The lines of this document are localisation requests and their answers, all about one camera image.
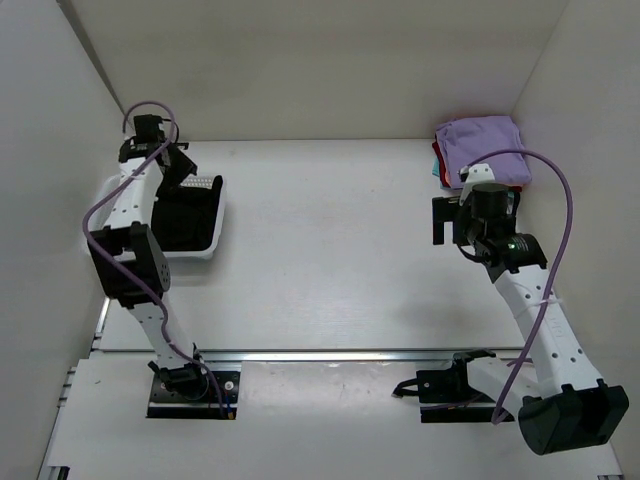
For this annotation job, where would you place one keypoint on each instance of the teal folded t shirt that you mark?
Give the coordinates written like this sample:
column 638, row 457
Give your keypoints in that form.
column 436, row 168

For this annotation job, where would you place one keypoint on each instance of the white plastic basket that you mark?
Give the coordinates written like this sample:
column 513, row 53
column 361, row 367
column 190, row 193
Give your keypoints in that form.
column 143, row 219

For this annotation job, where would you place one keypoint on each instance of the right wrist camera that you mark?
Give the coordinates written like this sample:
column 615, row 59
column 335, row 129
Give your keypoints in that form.
column 479, row 173

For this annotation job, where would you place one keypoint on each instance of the aluminium rail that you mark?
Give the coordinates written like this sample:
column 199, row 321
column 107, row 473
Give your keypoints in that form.
column 322, row 356

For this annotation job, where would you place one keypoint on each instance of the black t shirt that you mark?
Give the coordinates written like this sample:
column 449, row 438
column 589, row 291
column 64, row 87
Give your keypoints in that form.
column 188, row 222

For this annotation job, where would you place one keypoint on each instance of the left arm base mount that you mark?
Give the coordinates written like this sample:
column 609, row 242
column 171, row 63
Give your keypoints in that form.
column 188, row 394

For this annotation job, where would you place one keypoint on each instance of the red folded t shirt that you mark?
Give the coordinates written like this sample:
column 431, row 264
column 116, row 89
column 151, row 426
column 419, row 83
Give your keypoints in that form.
column 438, row 152

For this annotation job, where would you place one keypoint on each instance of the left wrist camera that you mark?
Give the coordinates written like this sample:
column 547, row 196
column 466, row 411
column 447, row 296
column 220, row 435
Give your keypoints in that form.
column 148, row 128

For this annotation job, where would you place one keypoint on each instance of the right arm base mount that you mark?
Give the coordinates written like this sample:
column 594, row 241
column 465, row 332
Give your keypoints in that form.
column 445, row 396

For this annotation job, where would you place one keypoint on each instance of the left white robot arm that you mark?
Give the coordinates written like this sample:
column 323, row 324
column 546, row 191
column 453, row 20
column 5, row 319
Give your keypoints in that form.
column 134, row 271

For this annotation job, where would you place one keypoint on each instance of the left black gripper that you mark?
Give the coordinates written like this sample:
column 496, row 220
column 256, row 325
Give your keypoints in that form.
column 185, row 167

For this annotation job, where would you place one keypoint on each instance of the purple folded t shirt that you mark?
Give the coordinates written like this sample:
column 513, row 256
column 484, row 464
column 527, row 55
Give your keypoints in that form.
column 465, row 140

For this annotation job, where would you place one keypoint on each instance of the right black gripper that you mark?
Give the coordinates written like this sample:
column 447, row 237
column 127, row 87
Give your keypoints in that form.
column 445, row 210

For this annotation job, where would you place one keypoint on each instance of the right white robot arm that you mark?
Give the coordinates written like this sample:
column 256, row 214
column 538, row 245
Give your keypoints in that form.
column 568, row 406

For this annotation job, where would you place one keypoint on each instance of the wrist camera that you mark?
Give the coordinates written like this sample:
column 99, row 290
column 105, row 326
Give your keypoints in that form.
column 479, row 173
column 148, row 128

